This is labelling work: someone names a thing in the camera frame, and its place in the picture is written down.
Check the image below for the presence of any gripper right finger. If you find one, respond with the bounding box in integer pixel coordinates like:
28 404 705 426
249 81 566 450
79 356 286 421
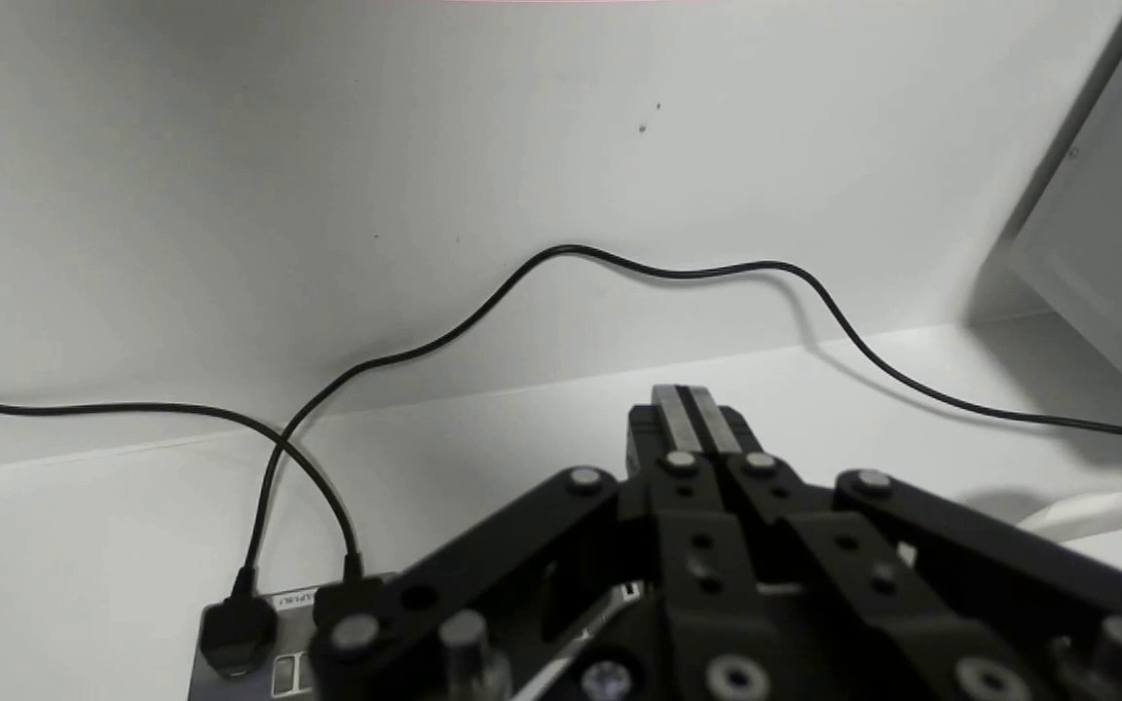
690 386 1122 701

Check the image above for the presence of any white plastic adapter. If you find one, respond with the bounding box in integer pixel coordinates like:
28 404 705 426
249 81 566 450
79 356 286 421
1017 491 1122 542

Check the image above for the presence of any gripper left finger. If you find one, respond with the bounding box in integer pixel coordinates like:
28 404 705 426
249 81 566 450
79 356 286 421
308 386 768 701

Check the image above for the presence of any black cable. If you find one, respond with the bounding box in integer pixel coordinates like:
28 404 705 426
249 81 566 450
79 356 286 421
199 243 1122 680
0 389 396 634

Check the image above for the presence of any grey power strip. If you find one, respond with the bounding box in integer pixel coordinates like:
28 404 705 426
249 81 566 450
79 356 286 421
187 582 396 701

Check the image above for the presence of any white panel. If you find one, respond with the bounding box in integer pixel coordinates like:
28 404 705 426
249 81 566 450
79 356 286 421
1002 0 1122 431

